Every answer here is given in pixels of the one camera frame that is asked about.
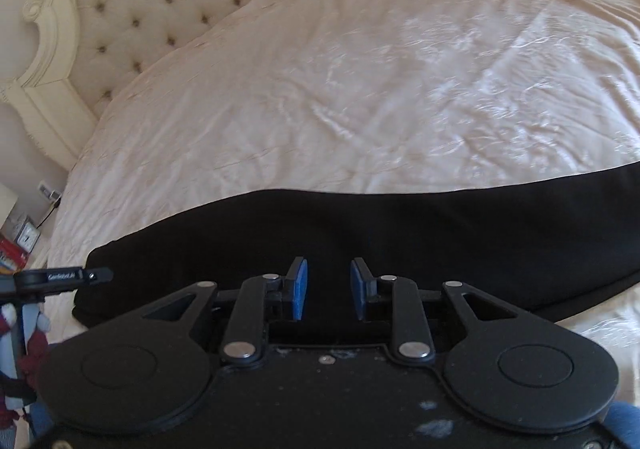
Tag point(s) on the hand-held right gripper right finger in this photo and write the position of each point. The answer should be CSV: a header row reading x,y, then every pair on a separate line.
x,y
359,291

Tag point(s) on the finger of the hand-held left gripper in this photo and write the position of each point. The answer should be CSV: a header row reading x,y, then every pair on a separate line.
x,y
60,276

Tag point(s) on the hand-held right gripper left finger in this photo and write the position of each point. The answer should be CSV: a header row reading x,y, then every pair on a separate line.
x,y
298,291

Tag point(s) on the black pants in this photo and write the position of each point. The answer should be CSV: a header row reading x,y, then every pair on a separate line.
x,y
400,239

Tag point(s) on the small alarm clock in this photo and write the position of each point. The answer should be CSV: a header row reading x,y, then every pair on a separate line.
x,y
27,236

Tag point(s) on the red box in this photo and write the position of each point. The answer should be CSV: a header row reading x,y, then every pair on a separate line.
x,y
11,256

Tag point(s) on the patterned blue and red cloth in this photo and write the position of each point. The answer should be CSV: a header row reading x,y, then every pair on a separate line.
x,y
25,354

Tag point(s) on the cream embroidered bedspread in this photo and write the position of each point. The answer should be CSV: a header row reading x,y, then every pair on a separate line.
x,y
380,94

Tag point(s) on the person's blue clothing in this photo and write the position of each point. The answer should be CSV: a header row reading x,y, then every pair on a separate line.
x,y
625,426

